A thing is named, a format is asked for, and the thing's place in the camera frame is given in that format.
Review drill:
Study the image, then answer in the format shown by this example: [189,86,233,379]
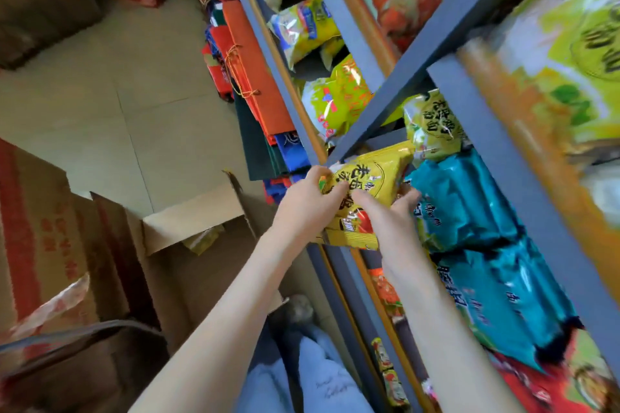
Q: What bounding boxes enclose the person's left hand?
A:
[271,165,349,254]

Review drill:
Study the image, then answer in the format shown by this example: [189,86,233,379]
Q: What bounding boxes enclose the person's right hand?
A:
[351,184,429,273]

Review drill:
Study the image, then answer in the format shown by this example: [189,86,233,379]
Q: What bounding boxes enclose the teal noodle packets row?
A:
[404,148,580,372]

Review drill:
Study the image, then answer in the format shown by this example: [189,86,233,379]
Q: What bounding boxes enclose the yellow noodle packet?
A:
[402,88,468,163]

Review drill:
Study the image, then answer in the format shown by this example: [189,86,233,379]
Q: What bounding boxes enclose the grey metal shelf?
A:
[220,0,620,413]

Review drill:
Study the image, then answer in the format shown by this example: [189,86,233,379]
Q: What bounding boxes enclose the person's right forearm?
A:
[387,252,526,413]

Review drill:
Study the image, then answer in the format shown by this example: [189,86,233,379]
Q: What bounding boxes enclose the person's left forearm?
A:
[130,228,311,413]

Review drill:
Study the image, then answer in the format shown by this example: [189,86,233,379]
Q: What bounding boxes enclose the person's left shoe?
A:
[283,295,316,327]

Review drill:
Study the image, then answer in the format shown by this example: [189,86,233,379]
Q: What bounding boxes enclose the dark brown cardboard box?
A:
[0,0,103,70]

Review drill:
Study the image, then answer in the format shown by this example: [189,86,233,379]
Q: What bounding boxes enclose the bunch of small gift bags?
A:
[263,173,306,205]

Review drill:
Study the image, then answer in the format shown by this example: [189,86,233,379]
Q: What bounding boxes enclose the row of blue gift bags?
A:
[274,132,311,174]

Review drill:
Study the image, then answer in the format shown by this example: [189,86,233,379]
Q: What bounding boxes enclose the orange snack packets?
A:
[367,267,406,319]

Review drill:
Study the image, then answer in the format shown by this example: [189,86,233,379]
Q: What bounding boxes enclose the dark green gift bag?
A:
[234,93,289,181]

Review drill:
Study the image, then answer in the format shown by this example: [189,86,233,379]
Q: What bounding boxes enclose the large orange gift bag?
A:
[183,0,296,146]

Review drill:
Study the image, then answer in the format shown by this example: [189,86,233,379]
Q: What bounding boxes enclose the stack of green cartoon packets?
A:
[370,337,410,408]

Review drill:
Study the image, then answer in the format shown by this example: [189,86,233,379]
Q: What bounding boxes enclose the pink snack packet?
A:
[421,378,442,404]

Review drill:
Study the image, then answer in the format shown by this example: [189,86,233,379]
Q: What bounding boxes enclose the stack of red packets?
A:
[489,328,620,413]

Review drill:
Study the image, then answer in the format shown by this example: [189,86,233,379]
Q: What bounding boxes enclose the row of yellow snack bags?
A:
[493,0,620,234]

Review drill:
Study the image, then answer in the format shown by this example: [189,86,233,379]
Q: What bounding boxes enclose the translucent plastic strip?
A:
[7,273,90,343]

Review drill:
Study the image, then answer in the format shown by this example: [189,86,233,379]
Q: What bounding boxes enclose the yellow handled snack bag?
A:
[382,96,417,126]

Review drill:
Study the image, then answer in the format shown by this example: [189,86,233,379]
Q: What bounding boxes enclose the grey cable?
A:
[0,319,165,379]

